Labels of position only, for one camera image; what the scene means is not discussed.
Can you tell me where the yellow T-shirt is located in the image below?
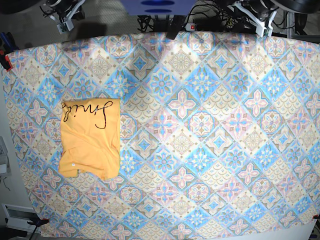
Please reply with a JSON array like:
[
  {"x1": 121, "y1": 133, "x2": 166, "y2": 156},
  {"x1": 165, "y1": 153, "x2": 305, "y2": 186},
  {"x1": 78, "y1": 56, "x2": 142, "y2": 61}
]
[{"x1": 58, "y1": 98, "x2": 121, "y2": 180}]

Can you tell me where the patterned blue tablecloth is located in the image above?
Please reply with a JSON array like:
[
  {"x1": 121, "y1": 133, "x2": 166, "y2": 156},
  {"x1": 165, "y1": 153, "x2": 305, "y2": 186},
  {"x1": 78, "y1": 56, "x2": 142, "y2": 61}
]
[{"x1": 0, "y1": 32, "x2": 320, "y2": 240}]

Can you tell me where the white power strip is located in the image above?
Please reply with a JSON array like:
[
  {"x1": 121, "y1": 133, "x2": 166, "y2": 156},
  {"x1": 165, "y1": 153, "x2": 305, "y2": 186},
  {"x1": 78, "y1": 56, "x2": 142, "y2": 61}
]
[{"x1": 185, "y1": 22, "x2": 232, "y2": 33}]

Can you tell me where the orange black clamp lower left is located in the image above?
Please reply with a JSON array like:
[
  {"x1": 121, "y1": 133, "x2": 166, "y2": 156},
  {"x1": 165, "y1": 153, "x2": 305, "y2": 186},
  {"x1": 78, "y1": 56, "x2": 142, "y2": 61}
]
[{"x1": 27, "y1": 218, "x2": 50, "y2": 228}]

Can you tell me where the white device at left edge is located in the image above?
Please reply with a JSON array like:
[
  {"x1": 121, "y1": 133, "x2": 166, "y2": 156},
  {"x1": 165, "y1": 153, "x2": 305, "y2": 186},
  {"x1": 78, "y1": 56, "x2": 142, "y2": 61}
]
[{"x1": 0, "y1": 136, "x2": 11, "y2": 177}]

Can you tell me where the red black clamp upper left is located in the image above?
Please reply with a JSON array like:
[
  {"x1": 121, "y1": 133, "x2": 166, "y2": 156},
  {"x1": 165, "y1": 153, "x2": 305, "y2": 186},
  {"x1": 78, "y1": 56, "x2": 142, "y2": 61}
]
[{"x1": 0, "y1": 50, "x2": 13, "y2": 72}]

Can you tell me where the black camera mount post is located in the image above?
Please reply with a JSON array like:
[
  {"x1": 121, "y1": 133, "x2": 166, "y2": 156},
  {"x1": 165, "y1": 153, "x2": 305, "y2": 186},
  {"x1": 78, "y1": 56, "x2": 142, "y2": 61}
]
[{"x1": 166, "y1": 15, "x2": 186, "y2": 40}]

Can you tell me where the blue handled clamp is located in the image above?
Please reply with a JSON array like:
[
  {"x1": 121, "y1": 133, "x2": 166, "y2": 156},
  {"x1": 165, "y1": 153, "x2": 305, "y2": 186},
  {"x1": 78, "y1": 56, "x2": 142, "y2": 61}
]
[{"x1": 0, "y1": 32, "x2": 19, "y2": 53}]

